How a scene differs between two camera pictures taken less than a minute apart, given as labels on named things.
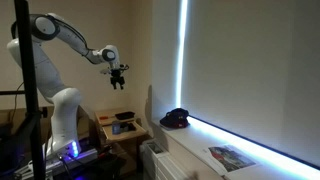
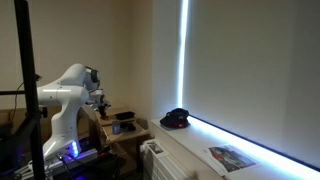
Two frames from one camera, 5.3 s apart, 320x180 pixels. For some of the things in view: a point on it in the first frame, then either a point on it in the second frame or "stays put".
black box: x=125 y=115 stays put
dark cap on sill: x=176 y=118 stays put
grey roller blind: x=253 y=67 stays put
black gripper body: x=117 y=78 → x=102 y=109
